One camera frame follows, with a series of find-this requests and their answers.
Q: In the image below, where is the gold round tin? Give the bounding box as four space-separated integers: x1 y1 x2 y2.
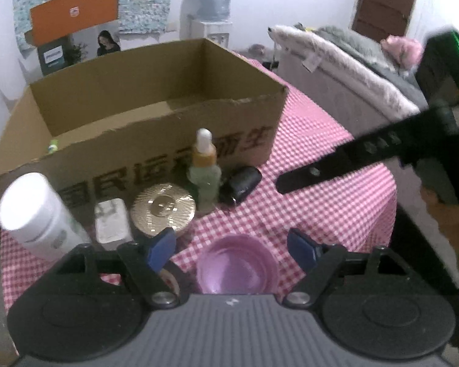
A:
131 183 197 238

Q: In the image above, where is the brown wooden door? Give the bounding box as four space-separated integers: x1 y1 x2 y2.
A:
351 0 422 43

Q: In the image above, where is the bed with blankets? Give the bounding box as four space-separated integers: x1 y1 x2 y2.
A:
268 25 421 116

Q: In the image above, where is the grey mattress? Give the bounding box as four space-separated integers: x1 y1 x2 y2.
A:
276 40 421 171

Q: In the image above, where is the black tape roll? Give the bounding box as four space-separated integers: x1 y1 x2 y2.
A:
158 263 192 299

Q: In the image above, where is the orange printed carton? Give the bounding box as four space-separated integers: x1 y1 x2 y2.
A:
25 0 123 77

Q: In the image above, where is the person's right hand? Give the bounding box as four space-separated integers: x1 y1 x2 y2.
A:
421 191 459 254

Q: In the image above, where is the white plastic pill bottle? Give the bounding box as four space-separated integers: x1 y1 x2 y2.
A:
0 172 92 261

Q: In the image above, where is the pink cloth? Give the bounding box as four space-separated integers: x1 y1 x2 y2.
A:
380 35 424 69

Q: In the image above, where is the floral hanging cloth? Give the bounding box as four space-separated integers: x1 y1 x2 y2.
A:
13 0 189 51

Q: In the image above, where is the brown cardboard box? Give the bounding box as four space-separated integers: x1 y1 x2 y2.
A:
0 38 290 224

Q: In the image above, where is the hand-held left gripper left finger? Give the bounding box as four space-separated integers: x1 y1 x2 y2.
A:
67 227 180 310

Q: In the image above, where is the green dropper bottle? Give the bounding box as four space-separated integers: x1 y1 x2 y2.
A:
187 128 223 212

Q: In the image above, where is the white water dispenser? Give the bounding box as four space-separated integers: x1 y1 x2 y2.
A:
190 19 233 47

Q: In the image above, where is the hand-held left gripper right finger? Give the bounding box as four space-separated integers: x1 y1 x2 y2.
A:
283 228 408 310

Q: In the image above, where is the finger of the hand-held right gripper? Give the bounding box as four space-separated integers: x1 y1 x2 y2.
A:
275 109 454 195

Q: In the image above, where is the black key pouch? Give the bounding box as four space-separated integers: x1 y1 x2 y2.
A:
218 165 263 206

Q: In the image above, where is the pink checkered tablecloth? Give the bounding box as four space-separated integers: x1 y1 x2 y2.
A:
0 50 398 311

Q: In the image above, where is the grey blanket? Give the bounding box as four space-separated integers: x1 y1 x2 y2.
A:
317 25 430 105

